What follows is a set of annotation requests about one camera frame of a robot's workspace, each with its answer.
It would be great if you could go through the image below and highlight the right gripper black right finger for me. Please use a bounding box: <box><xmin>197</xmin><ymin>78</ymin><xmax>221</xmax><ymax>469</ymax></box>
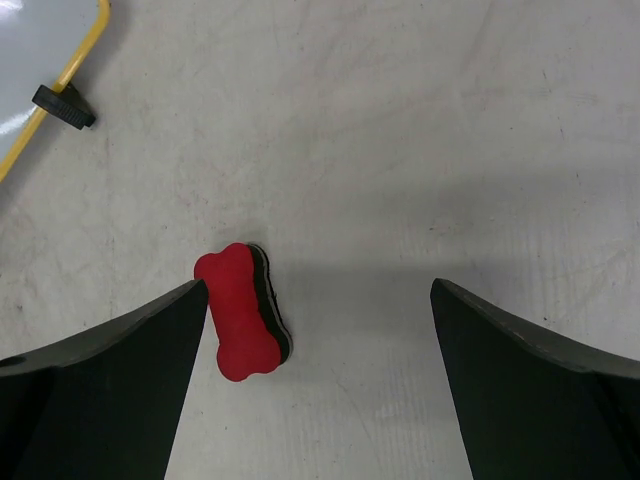
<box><xmin>430</xmin><ymin>279</ymin><xmax>639</xmax><ymax>479</ymax></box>

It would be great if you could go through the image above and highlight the yellow-framed whiteboard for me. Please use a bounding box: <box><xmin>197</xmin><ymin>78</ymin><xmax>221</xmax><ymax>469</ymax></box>
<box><xmin>1</xmin><ymin>0</ymin><xmax>111</xmax><ymax>178</ymax></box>

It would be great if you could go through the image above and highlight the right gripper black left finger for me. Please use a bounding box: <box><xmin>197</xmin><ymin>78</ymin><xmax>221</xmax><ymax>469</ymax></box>
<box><xmin>1</xmin><ymin>280</ymin><xmax>207</xmax><ymax>479</ymax></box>

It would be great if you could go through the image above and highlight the black whiteboard stand foot right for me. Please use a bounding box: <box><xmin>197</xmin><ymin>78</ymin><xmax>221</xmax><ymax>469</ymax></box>
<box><xmin>32</xmin><ymin>83</ymin><xmax>96</xmax><ymax>130</ymax></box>

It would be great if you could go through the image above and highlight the red bone-shaped whiteboard eraser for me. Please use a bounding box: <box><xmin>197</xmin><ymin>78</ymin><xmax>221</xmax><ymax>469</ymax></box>
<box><xmin>194</xmin><ymin>243</ymin><xmax>293</xmax><ymax>382</ymax></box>

